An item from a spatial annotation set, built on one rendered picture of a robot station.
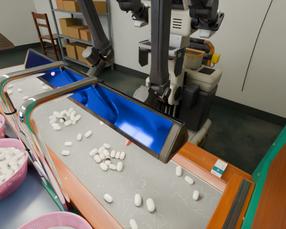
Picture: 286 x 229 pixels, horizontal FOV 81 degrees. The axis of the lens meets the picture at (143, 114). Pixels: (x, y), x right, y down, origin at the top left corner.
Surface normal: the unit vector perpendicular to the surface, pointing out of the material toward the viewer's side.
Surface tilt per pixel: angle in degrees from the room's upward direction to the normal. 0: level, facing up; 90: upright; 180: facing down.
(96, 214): 0
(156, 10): 95
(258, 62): 90
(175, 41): 90
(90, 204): 0
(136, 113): 58
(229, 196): 0
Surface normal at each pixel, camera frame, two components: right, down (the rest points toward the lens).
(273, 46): -0.61, 0.45
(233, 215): 0.03, -0.81
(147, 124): -0.54, -0.07
